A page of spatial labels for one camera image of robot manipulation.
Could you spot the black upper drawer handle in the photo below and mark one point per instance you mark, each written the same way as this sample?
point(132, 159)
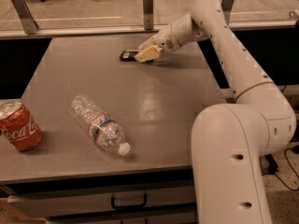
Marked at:
point(132, 202)

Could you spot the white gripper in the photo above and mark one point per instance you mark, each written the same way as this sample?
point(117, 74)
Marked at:
point(165, 40)

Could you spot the red coca-cola can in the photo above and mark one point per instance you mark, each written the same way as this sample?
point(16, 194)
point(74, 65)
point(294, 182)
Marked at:
point(18, 126)

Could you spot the metal rail bracket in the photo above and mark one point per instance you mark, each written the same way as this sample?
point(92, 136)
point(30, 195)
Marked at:
point(148, 14)
point(227, 6)
point(28, 23)

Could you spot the lower grey drawer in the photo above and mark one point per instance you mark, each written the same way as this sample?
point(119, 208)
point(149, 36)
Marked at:
point(181, 215)

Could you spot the clear plastic water bottle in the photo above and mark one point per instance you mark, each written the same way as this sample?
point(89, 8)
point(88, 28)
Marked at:
point(99, 125)

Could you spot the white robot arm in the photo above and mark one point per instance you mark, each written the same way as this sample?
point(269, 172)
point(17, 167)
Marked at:
point(229, 139)

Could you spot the upper grey drawer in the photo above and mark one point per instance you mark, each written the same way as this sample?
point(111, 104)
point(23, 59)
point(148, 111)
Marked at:
point(86, 201)

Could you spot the metal window rail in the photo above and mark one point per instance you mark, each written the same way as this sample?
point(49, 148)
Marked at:
point(120, 30)

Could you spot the black metal stand leg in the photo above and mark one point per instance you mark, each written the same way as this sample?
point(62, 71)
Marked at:
point(273, 166)

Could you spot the left metal rail bracket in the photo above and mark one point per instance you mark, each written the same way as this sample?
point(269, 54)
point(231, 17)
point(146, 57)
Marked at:
point(28, 23)

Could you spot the middle metal rail bracket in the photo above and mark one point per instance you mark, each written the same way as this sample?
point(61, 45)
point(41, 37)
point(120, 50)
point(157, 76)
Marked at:
point(148, 14)

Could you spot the right metal rail bracket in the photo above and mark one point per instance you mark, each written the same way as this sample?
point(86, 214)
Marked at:
point(227, 6)

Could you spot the black rxbar chocolate wrapper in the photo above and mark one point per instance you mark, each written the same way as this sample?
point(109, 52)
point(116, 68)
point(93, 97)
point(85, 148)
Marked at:
point(128, 55)

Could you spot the grey drawer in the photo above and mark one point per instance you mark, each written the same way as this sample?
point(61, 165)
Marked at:
point(86, 201)
point(181, 215)

